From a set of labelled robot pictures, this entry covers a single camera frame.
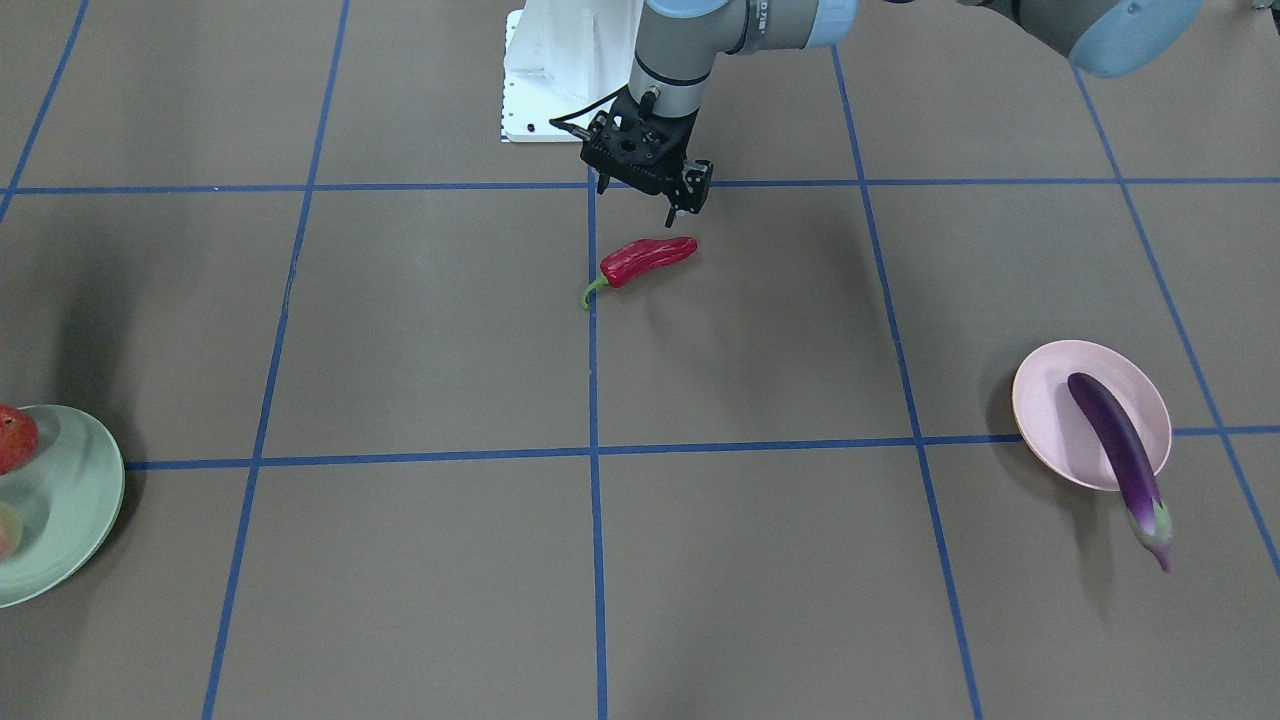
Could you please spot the red pomegranate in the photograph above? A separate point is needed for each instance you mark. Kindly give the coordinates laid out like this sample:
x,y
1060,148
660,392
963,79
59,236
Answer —
x,y
19,439

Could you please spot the green plate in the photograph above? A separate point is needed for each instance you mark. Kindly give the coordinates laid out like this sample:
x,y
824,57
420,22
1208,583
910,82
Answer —
x,y
68,497

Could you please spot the red chili pepper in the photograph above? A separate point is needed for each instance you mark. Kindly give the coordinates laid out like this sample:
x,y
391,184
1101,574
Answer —
x,y
635,259

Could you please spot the purple eggplant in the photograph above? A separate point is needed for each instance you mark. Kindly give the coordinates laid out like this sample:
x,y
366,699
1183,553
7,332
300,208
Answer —
x,y
1148,515

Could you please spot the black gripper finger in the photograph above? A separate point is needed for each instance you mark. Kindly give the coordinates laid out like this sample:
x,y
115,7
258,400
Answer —
x,y
686,188

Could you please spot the brown table mat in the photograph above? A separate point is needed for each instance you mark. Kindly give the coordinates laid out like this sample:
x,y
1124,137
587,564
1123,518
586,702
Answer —
x,y
382,466

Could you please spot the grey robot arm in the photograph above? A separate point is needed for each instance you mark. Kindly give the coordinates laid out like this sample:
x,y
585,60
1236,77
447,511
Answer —
x,y
678,42

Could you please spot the pink plate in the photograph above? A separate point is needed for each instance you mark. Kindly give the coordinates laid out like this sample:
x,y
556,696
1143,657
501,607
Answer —
x,y
1054,427

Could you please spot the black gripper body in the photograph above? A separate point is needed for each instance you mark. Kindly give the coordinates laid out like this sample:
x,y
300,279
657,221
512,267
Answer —
x,y
694,178

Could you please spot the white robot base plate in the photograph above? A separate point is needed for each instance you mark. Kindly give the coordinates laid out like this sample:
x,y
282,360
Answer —
x,y
560,55

